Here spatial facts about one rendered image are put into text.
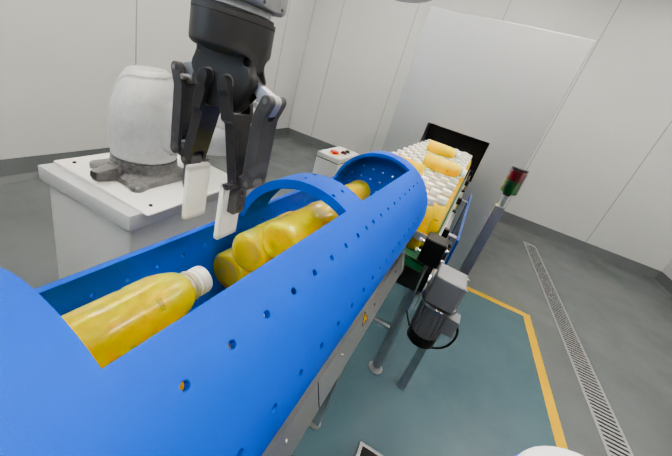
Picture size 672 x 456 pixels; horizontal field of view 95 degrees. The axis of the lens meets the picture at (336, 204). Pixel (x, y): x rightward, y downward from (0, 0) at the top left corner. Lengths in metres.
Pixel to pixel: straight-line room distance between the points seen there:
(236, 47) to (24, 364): 0.25
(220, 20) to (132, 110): 0.58
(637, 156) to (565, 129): 0.89
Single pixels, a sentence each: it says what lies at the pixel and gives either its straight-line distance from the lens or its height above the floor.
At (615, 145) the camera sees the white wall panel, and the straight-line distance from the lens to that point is 5.47.
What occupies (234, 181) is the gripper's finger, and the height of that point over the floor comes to 1.27.
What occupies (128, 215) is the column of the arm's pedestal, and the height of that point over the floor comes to 1.00.
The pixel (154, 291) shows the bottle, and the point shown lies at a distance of 0.40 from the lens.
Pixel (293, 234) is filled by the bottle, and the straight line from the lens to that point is 0.45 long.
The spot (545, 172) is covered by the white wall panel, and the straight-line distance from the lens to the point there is 5.33.
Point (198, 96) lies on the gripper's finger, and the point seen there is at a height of 1.35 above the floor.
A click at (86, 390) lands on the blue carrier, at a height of 1.22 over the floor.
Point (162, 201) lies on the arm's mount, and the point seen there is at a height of 1.00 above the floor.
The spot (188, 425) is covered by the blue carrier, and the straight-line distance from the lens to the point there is 0.26.
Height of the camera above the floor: 1.41
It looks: 23 degrees down
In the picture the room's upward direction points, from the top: 17 degrees clockwise
